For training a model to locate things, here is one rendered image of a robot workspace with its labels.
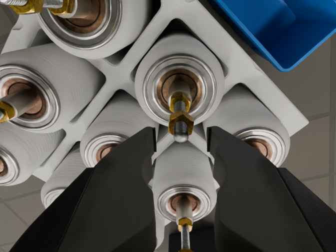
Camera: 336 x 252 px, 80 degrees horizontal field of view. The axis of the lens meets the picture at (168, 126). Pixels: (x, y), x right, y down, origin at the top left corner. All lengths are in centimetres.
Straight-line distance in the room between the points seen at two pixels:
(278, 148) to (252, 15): 29
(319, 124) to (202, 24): 43
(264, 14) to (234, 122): 28
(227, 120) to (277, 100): 10
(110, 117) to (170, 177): 11
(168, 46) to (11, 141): 23
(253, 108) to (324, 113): 36
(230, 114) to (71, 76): 19
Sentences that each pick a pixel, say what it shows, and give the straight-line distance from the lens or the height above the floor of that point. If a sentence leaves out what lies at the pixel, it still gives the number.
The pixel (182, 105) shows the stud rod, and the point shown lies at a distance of 16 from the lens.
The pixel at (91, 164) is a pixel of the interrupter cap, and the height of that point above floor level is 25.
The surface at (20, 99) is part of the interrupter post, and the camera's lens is 25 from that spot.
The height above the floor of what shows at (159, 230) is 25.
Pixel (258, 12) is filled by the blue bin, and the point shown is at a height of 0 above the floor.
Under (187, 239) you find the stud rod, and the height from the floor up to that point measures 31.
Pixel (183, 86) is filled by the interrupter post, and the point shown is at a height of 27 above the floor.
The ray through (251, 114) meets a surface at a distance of 25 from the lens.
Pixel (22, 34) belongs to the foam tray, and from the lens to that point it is 33.
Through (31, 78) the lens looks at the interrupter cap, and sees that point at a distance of 25.
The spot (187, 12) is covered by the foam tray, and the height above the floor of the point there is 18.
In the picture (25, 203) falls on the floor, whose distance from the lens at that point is 86.
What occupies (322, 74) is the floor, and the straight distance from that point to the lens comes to 57.
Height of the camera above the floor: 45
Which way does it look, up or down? 62 degrees down
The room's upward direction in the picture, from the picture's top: 176 degrees counter-clockwise
